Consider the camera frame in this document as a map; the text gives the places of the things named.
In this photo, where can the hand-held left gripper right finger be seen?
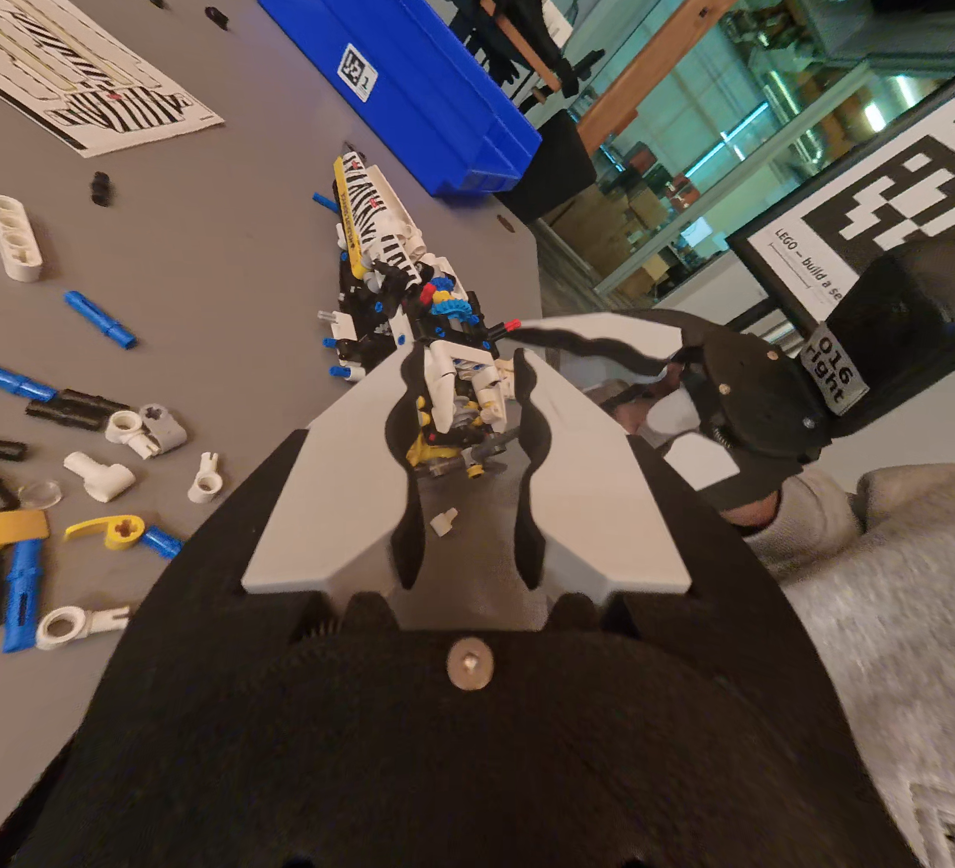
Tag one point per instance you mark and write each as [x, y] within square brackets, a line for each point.
[604, 510]

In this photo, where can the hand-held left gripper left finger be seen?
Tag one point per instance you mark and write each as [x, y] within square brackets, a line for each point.
[328, 510]

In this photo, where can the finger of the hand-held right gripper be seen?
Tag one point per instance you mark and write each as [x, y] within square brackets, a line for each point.
[701, 461]
[619, 331]

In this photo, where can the zebra striped lego model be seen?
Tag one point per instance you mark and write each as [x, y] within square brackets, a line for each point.
[373, 227]

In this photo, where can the white elbow lego piece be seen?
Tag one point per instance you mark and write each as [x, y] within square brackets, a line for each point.
[97, 476]

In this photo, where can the person's right forearm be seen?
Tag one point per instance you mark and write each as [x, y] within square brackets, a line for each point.
[806, 517]

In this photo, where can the tiny white lego piece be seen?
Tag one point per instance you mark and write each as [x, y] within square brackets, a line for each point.
[444, 521]

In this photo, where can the small white lego connector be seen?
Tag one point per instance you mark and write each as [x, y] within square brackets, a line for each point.
[205, 484]

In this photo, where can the blue short lego pin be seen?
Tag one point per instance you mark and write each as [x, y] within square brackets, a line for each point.
[162, 544]

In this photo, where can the grey lego connector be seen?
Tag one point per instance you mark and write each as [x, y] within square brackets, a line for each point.
[168, 428]

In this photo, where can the yellow hooked lego piece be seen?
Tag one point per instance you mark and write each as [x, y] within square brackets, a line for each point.
[119, 532]

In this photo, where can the white round lego connector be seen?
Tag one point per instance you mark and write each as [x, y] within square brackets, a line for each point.
[125, 428]

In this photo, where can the black long lego pin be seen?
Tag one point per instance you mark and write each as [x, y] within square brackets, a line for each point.
[67, 418]
[97, 402]

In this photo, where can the clear round lego piece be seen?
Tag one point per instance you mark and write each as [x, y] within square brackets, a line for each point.
[41, 495]

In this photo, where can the white lego connector with axle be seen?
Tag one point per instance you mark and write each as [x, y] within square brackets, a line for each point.
[63, 626]

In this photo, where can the yellow curved lego panel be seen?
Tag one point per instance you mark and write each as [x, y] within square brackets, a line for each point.
[22, 527]

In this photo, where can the small blue lego pin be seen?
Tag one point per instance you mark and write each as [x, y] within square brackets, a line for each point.
[327, 201]

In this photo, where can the blue lego beam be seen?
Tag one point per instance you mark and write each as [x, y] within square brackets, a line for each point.
[22, 592]

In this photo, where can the black thick lego pin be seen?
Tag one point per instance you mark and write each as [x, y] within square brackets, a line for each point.
[6, 494]

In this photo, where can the white angled lego beam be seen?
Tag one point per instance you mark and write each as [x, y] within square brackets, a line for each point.
[19, 241]

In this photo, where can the person's right hand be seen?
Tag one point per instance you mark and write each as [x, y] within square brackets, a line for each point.
[750, 512]

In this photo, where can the stack of cardboard boxes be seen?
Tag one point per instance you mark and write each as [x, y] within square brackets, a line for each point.
[597, 212]

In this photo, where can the white sign board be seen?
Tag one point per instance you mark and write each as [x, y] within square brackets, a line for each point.
[880, 212]

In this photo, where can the person's grey clothed body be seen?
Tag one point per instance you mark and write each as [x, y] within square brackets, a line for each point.
[880, 659]

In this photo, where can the wooden beam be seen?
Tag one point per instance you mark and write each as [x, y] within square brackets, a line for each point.
[694, 18]

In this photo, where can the blue plastic bin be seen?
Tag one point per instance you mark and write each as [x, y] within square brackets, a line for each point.
[418, 62]

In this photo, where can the zebra striped sticker sheet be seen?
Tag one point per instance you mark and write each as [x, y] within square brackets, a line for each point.
[74, 77]

